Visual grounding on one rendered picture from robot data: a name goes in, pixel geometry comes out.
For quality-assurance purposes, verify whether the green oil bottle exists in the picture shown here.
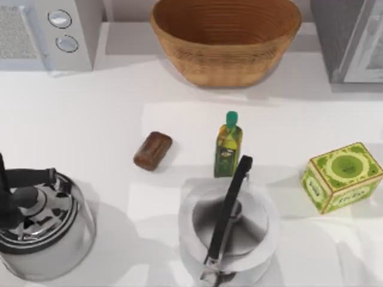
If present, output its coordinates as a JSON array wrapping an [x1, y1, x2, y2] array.
[[213, 111, 243, 178]]

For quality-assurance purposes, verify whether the brown bread loaf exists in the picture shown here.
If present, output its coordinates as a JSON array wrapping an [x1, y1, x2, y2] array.
[[133, 131, 174, 172]]

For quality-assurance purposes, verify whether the brown woven basket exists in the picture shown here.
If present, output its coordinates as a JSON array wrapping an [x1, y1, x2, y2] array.
[[150, 0, 302, 88]]

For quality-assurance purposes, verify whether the green and white box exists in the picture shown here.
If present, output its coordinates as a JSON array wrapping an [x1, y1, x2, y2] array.
[[300, 142, 383, 215]]

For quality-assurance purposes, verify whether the round microwave knob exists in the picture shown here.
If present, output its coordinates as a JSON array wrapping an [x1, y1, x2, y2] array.
[[47, 10, 73, 29], [55, 34, 80, 53]]

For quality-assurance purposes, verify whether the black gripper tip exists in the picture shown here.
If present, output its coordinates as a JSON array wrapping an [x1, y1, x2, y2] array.
[[0, 153, 11, 200]]

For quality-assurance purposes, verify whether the pale microwave oven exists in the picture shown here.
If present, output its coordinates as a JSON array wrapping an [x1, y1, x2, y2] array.
[[0, 0, 106, 77]]

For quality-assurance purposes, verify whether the matte silver kettle black handle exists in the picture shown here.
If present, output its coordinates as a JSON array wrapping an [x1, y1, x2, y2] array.
[[178, 155, 281, 284]]

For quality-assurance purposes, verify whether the shiny steel kettle black handle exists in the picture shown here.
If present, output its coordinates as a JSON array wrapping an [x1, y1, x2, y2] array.
[[0, 167, 96, 282]]

